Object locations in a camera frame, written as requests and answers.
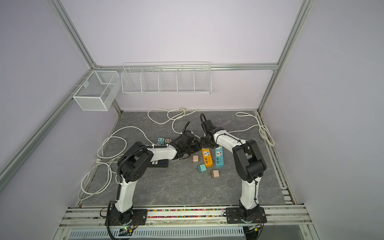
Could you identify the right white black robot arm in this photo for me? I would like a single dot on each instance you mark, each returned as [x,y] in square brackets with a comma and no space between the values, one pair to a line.
[250,166]

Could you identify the aluminium mounting rail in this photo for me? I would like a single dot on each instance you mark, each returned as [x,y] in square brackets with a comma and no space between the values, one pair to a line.
[215,216]

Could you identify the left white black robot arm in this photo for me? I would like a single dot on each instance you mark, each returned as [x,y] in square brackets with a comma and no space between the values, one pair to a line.
[133,164]

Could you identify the teal power strip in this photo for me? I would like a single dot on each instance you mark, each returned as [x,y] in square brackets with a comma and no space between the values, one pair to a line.
[219,158]

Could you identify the black power strip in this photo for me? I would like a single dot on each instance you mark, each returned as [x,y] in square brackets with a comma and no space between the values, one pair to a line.
[159,164]

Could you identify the green plug from teal strip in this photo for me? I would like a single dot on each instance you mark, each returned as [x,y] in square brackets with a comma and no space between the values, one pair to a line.
[202,168]

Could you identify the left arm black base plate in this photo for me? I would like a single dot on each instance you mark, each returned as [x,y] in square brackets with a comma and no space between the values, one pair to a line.
[131,217]

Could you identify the green plug on purple strip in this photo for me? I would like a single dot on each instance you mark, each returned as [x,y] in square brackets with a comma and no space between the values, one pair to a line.
[161,141]

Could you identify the long white wire basket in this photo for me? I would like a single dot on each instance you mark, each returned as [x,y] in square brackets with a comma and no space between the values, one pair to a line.
[145,78]

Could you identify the orange power strip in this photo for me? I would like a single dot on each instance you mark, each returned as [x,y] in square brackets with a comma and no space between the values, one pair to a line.
[208,162]

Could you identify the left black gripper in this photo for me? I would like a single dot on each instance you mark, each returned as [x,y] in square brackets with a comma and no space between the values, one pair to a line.
[198,148]

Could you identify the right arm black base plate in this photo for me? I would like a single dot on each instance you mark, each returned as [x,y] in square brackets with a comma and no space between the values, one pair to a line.
[240,215]

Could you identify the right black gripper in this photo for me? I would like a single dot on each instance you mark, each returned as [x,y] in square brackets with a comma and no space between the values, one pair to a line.
[203,144]

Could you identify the small white mesh basket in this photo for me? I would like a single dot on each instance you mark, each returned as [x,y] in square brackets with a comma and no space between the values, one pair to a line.
[98,91]

